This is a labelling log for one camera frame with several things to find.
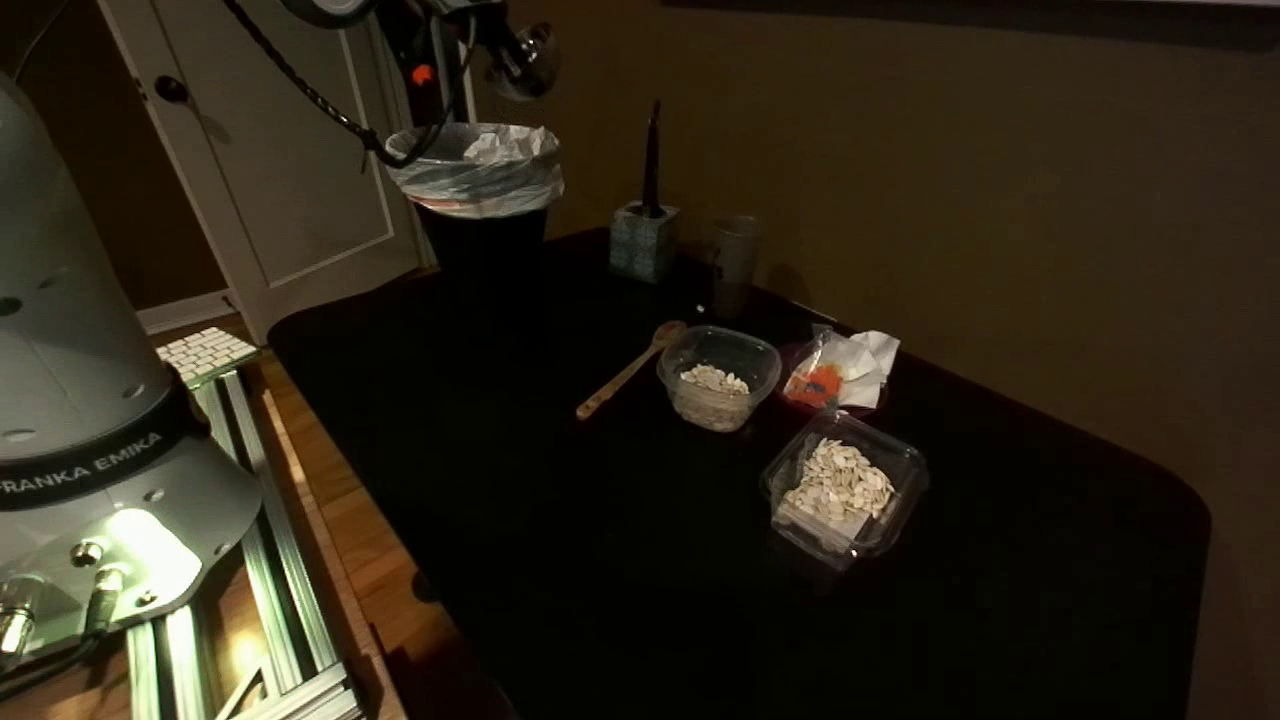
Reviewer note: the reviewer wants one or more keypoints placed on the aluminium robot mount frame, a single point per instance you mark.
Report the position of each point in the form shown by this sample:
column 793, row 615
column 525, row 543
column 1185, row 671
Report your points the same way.
column 284, row 626

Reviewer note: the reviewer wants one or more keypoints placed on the wooden spoon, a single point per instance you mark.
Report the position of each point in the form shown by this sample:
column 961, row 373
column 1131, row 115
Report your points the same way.
column 624, row 377

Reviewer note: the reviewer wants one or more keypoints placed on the white seeds heap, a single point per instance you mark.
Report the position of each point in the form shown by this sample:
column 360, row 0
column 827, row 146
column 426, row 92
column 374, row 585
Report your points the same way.
column 838, row 485
column 714, row 382

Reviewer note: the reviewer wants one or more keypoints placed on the white keyboard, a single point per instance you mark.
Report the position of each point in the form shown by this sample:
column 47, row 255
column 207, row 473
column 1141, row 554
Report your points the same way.
column 207, row 351

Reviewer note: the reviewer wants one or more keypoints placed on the round clear plastic container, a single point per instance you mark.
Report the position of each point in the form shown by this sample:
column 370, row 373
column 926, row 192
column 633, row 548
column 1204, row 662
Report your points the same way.
column 683, row 359

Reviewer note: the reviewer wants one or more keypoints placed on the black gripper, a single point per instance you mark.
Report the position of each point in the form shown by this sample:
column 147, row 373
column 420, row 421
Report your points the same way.
column 465, row 28

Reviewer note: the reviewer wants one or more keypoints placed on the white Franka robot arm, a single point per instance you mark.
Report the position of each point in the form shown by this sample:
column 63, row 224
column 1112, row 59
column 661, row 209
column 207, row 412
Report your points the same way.
column 80, row 334

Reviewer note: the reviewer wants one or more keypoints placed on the thin black stick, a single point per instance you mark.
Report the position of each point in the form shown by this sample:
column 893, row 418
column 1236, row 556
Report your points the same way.
column 654, row 152

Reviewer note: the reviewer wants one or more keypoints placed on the trash bin with white bag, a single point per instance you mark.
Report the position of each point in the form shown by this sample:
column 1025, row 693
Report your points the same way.
column 465, row 186

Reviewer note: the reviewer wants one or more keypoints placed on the black tablecloth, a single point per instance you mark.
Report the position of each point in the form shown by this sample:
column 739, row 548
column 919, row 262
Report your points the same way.
column 603, row 562

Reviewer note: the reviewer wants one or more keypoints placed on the dark door knob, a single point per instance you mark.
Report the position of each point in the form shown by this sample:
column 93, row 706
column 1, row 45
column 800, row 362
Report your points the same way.
column 169, row 88

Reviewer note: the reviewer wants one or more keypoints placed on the rectangular clear plastic container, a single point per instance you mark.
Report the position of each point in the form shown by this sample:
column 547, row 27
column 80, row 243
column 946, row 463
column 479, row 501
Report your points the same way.
column 904, row 473

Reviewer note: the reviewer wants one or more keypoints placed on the white panel door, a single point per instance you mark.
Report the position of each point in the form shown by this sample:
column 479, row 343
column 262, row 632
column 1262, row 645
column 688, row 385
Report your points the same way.
column 265, row 161

